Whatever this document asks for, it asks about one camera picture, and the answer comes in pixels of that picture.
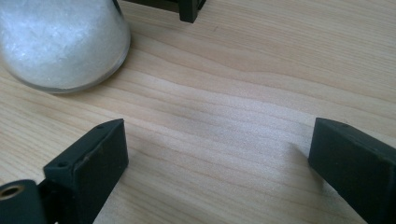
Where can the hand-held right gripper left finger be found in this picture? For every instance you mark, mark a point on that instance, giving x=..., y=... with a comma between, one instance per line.
x=93, y=168

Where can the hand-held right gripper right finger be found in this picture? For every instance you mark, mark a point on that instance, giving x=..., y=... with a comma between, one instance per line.
x=358, y=165

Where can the black two-tier metal rack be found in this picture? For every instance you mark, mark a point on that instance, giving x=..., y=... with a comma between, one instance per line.
x=188, y=12

